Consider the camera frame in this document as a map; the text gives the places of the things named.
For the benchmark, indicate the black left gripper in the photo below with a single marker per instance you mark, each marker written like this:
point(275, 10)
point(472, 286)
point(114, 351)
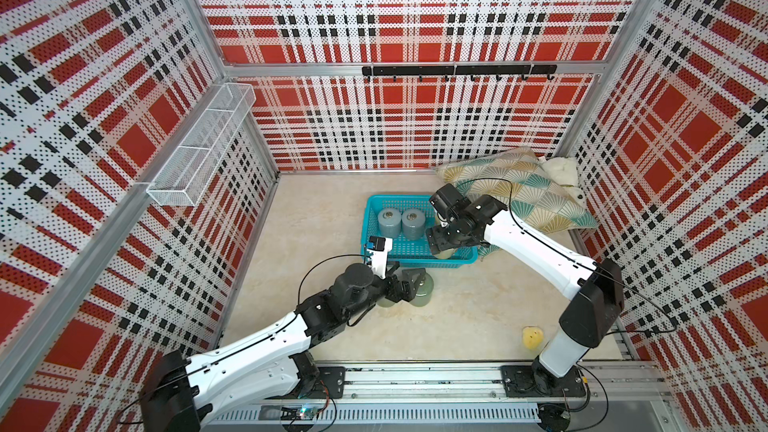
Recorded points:
point(408, 291)

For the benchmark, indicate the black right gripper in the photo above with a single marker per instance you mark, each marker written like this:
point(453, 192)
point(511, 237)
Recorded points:
point(437, 242)

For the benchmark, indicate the green tea canister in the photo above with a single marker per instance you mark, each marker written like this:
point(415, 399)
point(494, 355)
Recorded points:
point(387, 301)
point(424, 292)

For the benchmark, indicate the yellow tea canister front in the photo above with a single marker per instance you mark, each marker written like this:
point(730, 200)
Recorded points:
point(444, 254)

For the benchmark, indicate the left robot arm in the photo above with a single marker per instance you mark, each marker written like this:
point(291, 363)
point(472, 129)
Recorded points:
point(186, 393)

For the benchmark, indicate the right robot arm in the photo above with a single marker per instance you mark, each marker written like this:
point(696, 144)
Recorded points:
point(595, 290)

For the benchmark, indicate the geometric fan pattern pillow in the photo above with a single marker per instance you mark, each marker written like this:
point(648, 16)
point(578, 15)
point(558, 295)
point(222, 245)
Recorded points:
point(516, 178)

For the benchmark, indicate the small yellow object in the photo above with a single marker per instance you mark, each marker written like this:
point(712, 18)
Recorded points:
point(532, 337)

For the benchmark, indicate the white plush toy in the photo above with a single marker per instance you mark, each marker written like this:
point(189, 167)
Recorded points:
point(563, 171)

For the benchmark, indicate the green circuit board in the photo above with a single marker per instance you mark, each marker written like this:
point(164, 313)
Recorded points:
point(301, 413)

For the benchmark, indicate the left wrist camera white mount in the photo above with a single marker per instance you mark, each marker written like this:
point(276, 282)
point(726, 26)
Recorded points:
point(377, 251)

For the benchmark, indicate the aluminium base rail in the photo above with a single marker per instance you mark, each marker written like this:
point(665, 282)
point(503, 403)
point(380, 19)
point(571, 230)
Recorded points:
point(473, 396)

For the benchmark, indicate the black wall hook rail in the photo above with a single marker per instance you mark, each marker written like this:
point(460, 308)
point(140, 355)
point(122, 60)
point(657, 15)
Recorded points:
point(421, 71)

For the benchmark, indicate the white wire mesh shelf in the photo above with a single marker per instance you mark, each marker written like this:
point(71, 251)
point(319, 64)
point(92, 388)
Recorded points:
point(186, 175)

